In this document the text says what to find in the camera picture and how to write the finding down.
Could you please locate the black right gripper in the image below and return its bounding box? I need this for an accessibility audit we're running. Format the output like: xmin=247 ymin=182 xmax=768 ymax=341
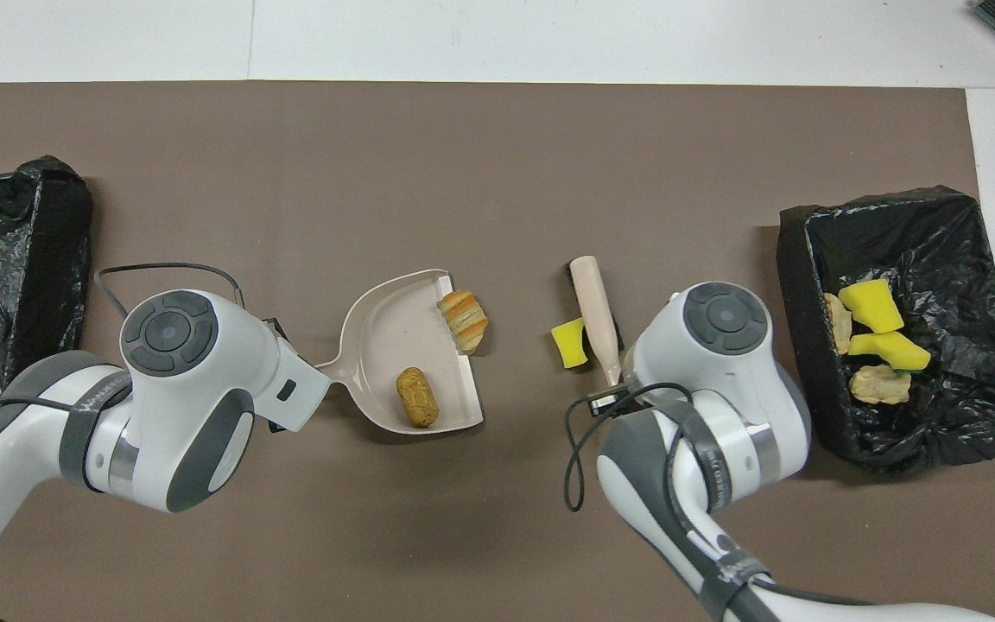
xmin=588 ymin=384 xmax=638 ymax=418

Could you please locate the plain yellow sponge piece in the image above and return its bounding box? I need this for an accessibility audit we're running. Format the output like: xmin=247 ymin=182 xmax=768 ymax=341
xmin=549 ymin=316 xmax=592 ymax=371

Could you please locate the beige brush with black bristles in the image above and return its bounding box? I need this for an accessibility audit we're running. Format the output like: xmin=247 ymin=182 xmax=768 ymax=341
xmin=567 ymin=255 xmax=625 ymax=390

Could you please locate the beige plastic dustpan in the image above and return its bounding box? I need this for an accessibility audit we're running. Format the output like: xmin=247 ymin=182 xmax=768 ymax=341
xmin=314 ymin=269 xmax=486 ymax=434

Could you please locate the brown toy bread roll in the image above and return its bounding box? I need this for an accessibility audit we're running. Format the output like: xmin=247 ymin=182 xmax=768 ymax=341
xmin=396 ymin=366 xmax=440 ymax=430

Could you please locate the toy croissant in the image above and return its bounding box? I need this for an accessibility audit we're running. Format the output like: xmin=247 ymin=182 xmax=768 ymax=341
xmin=436 ymin=289 xmax=491 ymax=355
xmin=848 ymin=364 xmax=914 ymax=406
xmin=823 ymin=292 xmax=854 ymax=357

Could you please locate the notched green yellow sponge piece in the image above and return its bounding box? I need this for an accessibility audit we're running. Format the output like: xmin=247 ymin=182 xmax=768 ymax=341
xmin=837 ymin=277 xmax=906 ymax=335

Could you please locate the green and yellow sponge piece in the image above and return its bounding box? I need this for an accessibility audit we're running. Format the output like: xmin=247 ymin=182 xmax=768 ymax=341
xmin=846 ymin=330 xmax=933 ymax=375

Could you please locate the brown table mat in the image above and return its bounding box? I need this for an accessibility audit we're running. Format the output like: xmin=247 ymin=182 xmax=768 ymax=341
xmin=0 ymin=80 xmax=995 ymax=622

